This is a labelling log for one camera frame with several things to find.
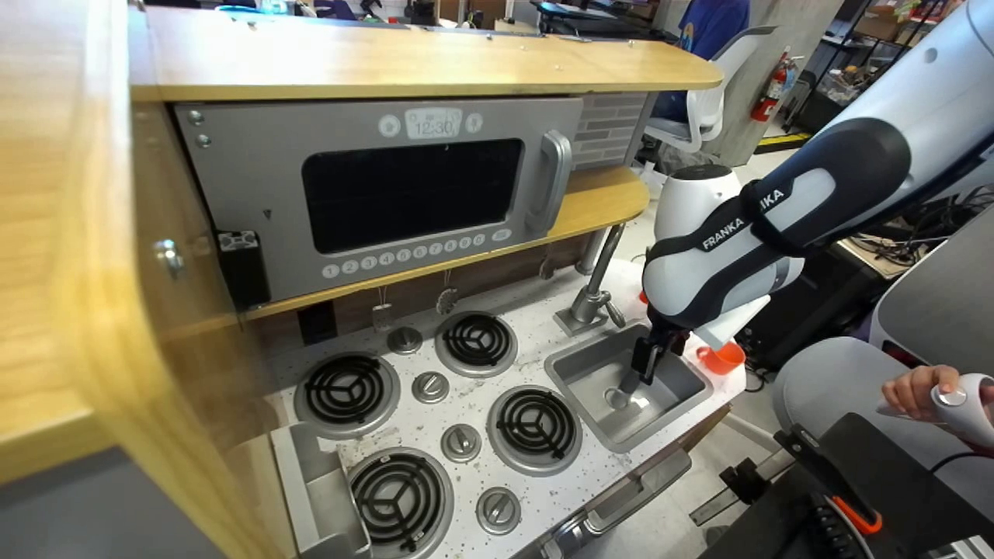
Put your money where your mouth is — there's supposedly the silver bolt on wood panel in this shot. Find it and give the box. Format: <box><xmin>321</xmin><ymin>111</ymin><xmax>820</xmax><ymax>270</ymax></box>
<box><xmin>153</xmin><ymin>237</ymin><xmax>186</xmax><ymax>278</ymax></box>

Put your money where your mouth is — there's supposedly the orange plastic cup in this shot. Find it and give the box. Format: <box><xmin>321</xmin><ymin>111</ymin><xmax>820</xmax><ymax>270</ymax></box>
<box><xmin>692</xmin><ymin>338</ymin><xmax>747</xmax><ymax>378</ymax></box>

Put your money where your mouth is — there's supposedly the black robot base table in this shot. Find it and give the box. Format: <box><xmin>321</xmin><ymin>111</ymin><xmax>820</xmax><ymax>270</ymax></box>
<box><xmin>724</xmin><ymin>412</ymin><xmax>994</xmax><ymax>559</ymax></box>

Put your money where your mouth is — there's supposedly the small black block under microwave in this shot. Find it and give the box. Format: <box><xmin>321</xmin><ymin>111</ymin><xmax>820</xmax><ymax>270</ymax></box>
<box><xmin>296</xmin><ymin>302</ymin><xmax>337</xmax><ymax>348</ymax></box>

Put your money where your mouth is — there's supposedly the silver toy faucet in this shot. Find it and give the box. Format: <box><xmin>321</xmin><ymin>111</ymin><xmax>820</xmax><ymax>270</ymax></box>
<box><xmin>552</xmin><ymin>222</ymin><xmax>631</xmax><ymax>337</ymax></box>

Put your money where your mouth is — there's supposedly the grey fabric office chair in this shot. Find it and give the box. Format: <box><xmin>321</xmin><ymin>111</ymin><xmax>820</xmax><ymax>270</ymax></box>
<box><xmin>771</xmin><ymin>206</ymin><xmax>994</xmax><ymax>521</ymax></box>

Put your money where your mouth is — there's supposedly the silver front handle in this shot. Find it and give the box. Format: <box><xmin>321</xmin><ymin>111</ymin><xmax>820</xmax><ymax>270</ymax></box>
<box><xmin>545</xmin><ymin>444</ymin><xmax>696</xmax><ymax>555</ymax></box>

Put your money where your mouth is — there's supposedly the black coil stove burner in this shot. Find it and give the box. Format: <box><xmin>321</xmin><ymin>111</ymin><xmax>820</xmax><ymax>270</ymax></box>
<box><xmin>484</xmin><ymin>382</ymin><xmax>583</xmax><ymax>478</ymax></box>
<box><xmin>291</xmin><ymin>350</ymin><xmax>404</xmax><ymax>440</ymax></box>
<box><xmin>344</xmin><ymin>444</ymin><xmax>455</xmax><ymax>559</ymax></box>
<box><xmin>430</xmin><ymin>308</ymin><xmax>521</xmax><ymax>378</ymax></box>

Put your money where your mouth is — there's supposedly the person in blue shirt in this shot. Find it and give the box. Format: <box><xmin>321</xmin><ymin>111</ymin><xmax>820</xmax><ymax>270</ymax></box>
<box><xmin>677</xmin><ymin>0</ymin><xmax>753</xmax><ymax>58</ymax></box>

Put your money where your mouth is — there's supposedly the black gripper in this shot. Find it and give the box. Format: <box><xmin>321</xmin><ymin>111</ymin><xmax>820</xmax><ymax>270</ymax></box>
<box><xmin>617</xmin><ymin>308</ymin><xmax>692</xmax><ymax>402</ymax></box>

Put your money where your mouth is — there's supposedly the red fire extinguisher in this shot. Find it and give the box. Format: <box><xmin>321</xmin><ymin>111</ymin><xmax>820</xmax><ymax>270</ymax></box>
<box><xmin>747</xmin><ymin>49</ymin><xmax>801</xmax><ymax>125</ymax></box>

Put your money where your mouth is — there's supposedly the orange handled black clamp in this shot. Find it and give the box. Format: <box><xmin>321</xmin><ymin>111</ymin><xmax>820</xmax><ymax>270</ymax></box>
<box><xmin>773</xmin><ymin>422</ymin><xmax>895</xmax><ymax>542</ymax></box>

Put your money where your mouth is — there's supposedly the white handheld controller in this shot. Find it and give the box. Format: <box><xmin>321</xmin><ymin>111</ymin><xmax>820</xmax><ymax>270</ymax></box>
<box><xmin>926</xmin><ymin>369</ymin><xmax>994</xmax><ymax>453</ymax></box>

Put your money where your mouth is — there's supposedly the white chair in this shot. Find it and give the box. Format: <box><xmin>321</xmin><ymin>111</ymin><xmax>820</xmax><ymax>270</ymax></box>
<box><xmin>645</xmin><ymin>24</ymin><xmax>773</xmax><ymax>158</ymax></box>

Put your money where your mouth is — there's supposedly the grey toy microwave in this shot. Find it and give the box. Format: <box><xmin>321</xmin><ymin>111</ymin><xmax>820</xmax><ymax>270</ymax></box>
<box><xmin>166</xmin><ymin>95</ymin><xmax>587</xmax><ymax>308</ymax></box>

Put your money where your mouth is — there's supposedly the person's hand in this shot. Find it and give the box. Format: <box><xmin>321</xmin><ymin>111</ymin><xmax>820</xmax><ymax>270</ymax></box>
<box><xmin>879</xmin><ymin>365</ymin><xmax>971</xmax><ymax>430</ymax></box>

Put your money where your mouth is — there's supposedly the silver stove knob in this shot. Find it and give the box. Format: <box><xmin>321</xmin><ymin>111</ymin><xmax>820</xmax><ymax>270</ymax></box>
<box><xmin>471</xmin><ymin>485</ymin><xmax>524</xmax><ymax>537</ymax></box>
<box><xmin>437</xmin><ymin>422</ymin><xmax>484</xmax><ymax>467</ymax></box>
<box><xmin>410</xmin><ymin>369</ymin><xmax>452</xmax><ymax>406</ymax></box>
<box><xmin>384</xmin><ymin>323</ymin><xmax>424</xmax><ymax>356</ymax></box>

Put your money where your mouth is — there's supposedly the wooden toy kitchen unit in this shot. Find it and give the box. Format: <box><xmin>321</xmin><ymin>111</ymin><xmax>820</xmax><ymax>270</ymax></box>
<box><xmin>0</xmin><ymin>0</ymin><xmax>747</xmax><ymax>559</ymax></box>

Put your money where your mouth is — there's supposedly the black equipment box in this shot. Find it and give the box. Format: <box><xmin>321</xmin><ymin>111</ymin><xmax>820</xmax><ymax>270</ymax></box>
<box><xmin>740</xmin><ymin>243</ymin><xmax>895</xmax><ymax>376</ymax></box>

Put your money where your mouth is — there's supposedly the grey toy sink basin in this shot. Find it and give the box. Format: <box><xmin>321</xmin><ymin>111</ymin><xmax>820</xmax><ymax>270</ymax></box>
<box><xmin>539</xmin><ymin>323</ymin><xmax>717</xmax><ymax>457</ymax></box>

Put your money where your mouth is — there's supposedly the grey plastic side bin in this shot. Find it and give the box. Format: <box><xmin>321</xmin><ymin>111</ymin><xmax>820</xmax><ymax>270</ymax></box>
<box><xmin>266</xmin><ymin>422</ymin><xmax>369</xmax><ymax>559</ymax></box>

